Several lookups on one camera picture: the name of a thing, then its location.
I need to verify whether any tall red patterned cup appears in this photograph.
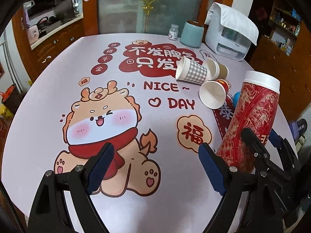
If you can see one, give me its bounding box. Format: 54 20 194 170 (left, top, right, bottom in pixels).
217 70 280 173

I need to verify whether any blue plastic cup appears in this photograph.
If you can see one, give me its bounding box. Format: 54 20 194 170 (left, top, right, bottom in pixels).
233 91 241 108

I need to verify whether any red paper cup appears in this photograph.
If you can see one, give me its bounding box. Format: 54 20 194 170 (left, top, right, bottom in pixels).
199 79 231 110

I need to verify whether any brown paper cup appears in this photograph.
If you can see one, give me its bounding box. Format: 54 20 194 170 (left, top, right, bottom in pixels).
202 58 229 81

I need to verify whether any grey checkered paper cup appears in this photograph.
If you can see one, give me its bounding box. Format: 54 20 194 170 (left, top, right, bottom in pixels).
175 56 208 85

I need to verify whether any printed cartoon tablecloth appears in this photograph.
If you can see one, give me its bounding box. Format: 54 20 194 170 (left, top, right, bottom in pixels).
2 34 294 232

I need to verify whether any wooden shelf cabinet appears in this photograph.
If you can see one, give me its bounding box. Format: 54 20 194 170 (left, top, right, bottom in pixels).
249 0 310 120

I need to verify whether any white countertop appliance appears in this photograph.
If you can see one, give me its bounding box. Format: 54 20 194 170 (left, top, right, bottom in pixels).
205 11 252 61

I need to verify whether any white folded cloth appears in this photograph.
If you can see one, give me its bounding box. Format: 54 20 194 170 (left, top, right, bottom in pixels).
204 2 259 45

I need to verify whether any teal ceramic canister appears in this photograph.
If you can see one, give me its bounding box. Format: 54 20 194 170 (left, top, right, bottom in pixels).
180 21 204 48

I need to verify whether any wooden kitchen counter cabinet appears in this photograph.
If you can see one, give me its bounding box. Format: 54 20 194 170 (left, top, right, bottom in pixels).
12 8 84 82

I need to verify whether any small white pill bottle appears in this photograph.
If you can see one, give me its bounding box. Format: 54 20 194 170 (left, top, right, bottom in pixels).
168 24 179 41

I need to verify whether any pink toaster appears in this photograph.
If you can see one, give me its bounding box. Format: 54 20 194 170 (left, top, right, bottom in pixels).
27 25 39 45

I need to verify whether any frosted glass door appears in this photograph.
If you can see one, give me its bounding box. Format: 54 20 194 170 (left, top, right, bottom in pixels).
98 0 202 35

